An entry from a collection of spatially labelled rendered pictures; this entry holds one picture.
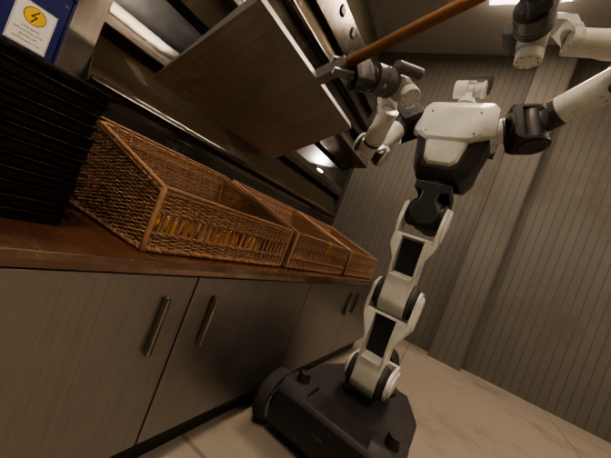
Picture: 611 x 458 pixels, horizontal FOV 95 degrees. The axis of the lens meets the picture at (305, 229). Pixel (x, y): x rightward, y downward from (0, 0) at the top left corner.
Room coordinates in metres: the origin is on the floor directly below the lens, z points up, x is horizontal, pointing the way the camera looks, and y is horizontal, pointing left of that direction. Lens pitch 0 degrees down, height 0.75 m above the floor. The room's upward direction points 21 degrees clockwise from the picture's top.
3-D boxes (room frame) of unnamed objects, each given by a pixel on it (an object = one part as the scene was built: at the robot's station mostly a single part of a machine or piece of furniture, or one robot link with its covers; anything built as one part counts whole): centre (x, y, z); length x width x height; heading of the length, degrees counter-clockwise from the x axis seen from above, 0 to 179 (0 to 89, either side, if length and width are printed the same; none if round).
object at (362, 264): (1.98, -0.25, 0.72); 0.56 x 0.49 x 0.28; 148
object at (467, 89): (1.08, -0.40, 1.47); 0.10 x 0.07 x 0.09; 55
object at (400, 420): (1.18, -0.47, 0.19); 0.64 x 0.52 x 0.33; 149
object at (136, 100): (1.59, 0.30, 1.02); 1.79 x 0.11 x 0.19; 149
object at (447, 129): (1.13, -0.44, 1.27); 0.34 x 0.30 x 0.36; 55
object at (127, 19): (1.60, 0.32, 1.16); 1.80 x 0.06 x 0.04; 149
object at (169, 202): (0.95, 0.38, 0.72); 0.56 x 0.49 x 0.28; 150
